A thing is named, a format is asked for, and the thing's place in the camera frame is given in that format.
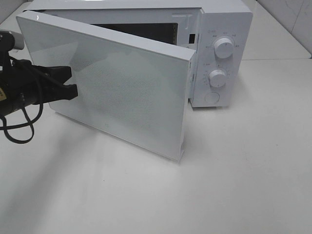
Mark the upper white microwave knob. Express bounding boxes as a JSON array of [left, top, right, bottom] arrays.
[[213, 37, 234, 59]]

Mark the white microwave door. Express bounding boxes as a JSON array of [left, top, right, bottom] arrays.
[[17, 11, 195, 161]]

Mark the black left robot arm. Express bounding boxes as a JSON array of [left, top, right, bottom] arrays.
[[0, 31, 78, 116]]

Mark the white microwave oven body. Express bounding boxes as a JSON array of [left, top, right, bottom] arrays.
[[23, 0, 253, 108]]

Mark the round white door button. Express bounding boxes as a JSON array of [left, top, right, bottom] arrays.
[[205, 92, 220, 105]]

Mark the lower white microwave knob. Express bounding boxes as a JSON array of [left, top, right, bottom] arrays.
[[208, 69, 227, 88]]

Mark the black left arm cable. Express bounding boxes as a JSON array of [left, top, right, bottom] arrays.
[[0, 48, 66, 145]]

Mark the white microwave knob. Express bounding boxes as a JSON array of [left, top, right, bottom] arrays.
[[213, 37, 234, 59], [208, 69, 227, 88]]

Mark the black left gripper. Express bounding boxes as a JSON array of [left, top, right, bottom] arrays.
[[0, 59, 78, 116]]

